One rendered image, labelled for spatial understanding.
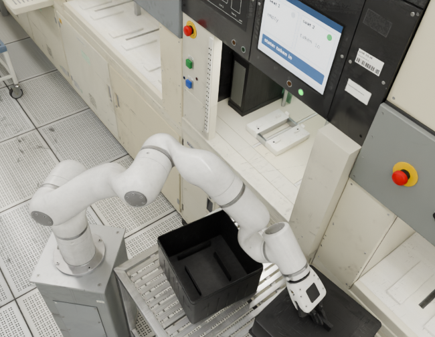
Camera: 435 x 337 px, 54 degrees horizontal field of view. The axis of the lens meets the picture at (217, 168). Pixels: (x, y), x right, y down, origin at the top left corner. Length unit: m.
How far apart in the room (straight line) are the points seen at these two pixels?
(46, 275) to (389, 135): 1.25
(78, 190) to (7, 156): 2.01
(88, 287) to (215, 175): 0.78
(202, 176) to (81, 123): 2.40
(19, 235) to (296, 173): 1.70
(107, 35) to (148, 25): 0.26
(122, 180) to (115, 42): 1.59
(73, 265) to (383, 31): 1.27
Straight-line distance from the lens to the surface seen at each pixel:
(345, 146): 1.23
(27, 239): 2.79
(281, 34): 1.32
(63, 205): 1.34
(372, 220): 1.36
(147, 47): 2.55
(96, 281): 1.67
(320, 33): 1.21
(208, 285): 1.62
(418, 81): 1.09
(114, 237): 1.75
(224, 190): 1.08
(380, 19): 1.09
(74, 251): 1.61
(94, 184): 1.25
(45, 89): 3.77
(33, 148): 3.28
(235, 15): 1.46
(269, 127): 1.99
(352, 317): 1.47
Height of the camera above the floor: 2.21
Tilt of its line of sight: 48 degrees down
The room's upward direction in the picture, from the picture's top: 5 degrees clockwise
